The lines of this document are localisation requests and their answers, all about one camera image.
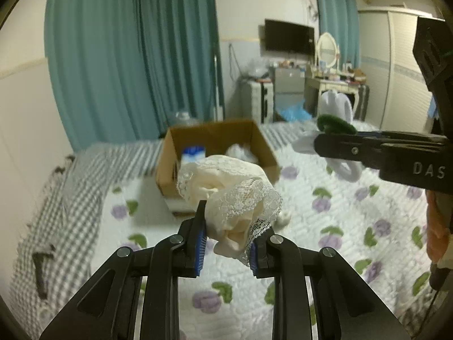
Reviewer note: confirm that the white suitcase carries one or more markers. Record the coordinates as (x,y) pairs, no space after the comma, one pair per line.
(257,100)

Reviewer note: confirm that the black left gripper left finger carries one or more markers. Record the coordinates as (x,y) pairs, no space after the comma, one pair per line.
(134,294)

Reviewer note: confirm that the narrow teal curtain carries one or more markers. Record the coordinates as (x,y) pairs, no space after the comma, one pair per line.
(340,19)

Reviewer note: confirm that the white green plush toy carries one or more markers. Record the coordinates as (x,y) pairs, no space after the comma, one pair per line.
(334,116)

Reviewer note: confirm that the large teal curtain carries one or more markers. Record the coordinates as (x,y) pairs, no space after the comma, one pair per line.
(122,69)

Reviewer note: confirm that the black wall television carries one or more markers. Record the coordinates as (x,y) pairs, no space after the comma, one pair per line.
(289,37)

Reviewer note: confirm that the cream lace cloth bundle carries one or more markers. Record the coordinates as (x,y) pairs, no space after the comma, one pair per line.
(241,202)

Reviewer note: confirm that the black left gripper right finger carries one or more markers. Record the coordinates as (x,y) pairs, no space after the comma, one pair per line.
(318,295)

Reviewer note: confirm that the white wardrobe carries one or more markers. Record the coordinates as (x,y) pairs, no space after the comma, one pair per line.
(398,97)

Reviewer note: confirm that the grey checked blanket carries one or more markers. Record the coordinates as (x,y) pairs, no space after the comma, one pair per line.
(63,219)

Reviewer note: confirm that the white oval vanity mirror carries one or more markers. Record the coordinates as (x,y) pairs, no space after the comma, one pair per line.
(327,52)

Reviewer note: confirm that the blue tissue pack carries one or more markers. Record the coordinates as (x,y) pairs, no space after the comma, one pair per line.
(192,154)

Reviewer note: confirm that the white floral quilt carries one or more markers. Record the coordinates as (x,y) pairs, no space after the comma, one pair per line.
(378,227)

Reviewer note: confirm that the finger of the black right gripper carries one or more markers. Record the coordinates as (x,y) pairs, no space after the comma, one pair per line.
(371,152)
(397,137)

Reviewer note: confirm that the white dressing table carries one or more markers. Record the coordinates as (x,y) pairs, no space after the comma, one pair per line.
(357,93)

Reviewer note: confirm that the floor box with blue bags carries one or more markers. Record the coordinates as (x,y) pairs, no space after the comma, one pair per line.
(294,113)

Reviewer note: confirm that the clear water jug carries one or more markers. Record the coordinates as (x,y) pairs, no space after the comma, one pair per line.
(182,122)

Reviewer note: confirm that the grey mini fridge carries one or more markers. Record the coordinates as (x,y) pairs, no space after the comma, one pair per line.
(288,87)

